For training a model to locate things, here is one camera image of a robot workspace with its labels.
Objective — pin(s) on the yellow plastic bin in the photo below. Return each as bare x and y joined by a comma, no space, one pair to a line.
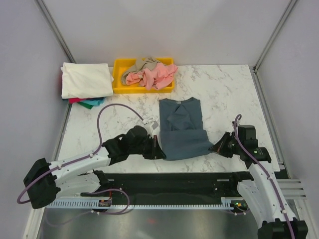
120,66

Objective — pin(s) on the folded light blue t-shirt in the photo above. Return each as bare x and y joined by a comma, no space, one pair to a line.
99,100

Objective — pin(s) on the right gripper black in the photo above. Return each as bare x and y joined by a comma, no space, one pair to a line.
220,147

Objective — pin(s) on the beige t-shirt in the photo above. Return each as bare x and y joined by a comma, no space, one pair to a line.
140,64

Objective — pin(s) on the folded white t-shirt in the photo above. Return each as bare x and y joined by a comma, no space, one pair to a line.
86,81

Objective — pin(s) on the pink t-shirt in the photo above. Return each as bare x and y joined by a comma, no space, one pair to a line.
158,78

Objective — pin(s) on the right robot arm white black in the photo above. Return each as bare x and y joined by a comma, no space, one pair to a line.
262,193

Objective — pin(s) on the right aluminium post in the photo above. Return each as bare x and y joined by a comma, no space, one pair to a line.
275,33

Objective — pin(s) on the aluminium post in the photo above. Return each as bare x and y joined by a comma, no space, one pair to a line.
275,33
54,28

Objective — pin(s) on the left aluminium post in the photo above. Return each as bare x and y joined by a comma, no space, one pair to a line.
54,28

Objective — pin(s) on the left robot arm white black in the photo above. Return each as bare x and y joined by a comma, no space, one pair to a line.
47,181

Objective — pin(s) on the folded green t-shirt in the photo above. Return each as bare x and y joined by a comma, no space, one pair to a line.
87,104

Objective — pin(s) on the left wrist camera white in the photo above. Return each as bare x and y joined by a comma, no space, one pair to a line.
152,126

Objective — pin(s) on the blue-grey t-shirt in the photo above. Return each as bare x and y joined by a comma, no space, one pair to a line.
182,134

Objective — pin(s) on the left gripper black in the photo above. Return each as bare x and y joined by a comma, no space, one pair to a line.
155,152

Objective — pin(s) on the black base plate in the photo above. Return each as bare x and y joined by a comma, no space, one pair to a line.
170,188

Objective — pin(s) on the folded red t-shirt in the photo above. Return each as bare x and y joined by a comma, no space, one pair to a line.
75,100

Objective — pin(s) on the white slotted cable duct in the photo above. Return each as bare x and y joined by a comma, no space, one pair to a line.
99,204

